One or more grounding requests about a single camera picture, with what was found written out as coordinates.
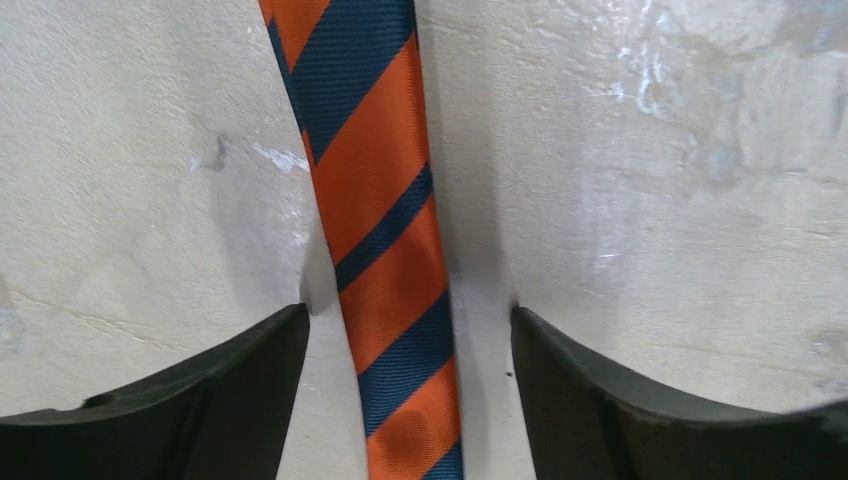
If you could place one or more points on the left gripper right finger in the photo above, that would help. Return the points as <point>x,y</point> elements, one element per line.
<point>590,417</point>

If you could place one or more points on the orange navy striped tie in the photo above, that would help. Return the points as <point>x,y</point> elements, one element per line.
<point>352,72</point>

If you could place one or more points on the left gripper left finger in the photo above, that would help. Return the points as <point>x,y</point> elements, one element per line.
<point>221,414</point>

